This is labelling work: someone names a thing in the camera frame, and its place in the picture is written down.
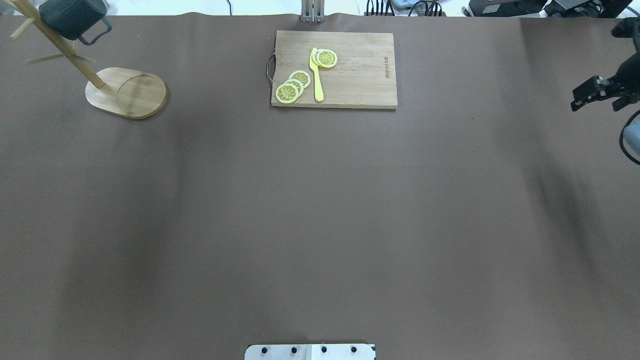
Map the aluminium frame post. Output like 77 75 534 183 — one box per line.
300 0 326 23

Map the lemon slice near handle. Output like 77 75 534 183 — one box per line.
288 70 312 89

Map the lemon slice on knife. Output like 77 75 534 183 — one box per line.
313 48 338 69

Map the bamboo cutting board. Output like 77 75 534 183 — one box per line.
270 30 398 110

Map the lemon slice far end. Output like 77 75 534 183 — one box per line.
274 83 300 104

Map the yellow plastic knife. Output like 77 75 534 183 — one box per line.
308 47 325 103

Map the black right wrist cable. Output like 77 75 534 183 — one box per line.
619 110 640 166

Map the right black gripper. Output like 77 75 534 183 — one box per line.
571 17 640 112

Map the white central pillar mount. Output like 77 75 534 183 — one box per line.
244 342 377 360

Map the dark blue HOME mug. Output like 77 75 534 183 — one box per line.
38 0 113 46

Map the wooden cup rack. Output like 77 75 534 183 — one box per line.
1 0 169 120

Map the lemon slice middle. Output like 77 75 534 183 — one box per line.
284 79 305 92

